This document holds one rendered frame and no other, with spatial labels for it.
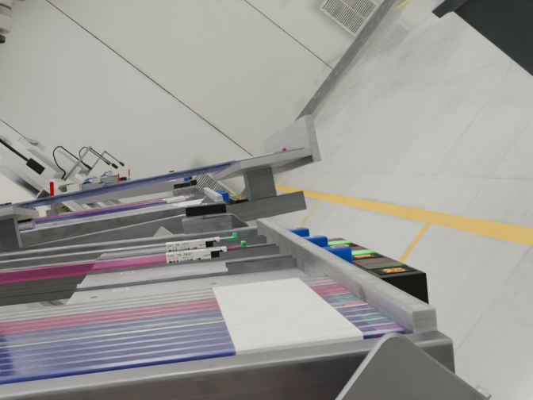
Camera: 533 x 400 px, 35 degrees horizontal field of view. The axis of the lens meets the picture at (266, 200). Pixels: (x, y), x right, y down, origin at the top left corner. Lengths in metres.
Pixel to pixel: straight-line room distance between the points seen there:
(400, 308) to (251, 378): 0.09
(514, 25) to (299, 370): 0.85
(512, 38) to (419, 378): 0.88
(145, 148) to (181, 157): 0.36
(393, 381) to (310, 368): 0.05
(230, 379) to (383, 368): 0.07
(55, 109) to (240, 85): 1.84
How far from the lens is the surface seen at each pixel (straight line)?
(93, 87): 8.50
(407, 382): 0.33
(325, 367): 0.36
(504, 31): 1.17
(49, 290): 1.05
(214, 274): 0.72
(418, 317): 0.39
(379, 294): 0.44
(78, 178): 6.79
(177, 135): 8.44
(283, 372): 0.36
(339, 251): 0.73
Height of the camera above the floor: 0.86
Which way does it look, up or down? 7 degrees down
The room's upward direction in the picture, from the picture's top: 53 degrees counter-clockwise
